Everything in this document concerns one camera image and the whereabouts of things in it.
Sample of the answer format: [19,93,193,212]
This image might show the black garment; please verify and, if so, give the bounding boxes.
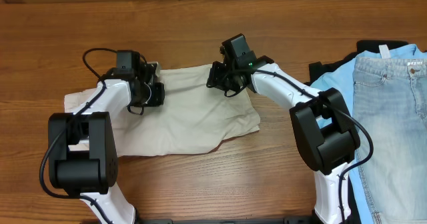
[304,39,410,87]

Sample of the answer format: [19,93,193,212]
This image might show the light blue denim jeans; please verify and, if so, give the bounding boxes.
[352,55,427,224]

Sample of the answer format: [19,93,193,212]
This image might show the beige shorts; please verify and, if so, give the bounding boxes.
[85,65,260,156]

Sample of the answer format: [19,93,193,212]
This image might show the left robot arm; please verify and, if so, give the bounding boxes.
[39,50,165,224]

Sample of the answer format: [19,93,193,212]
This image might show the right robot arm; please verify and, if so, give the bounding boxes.
[206,34,360,223]

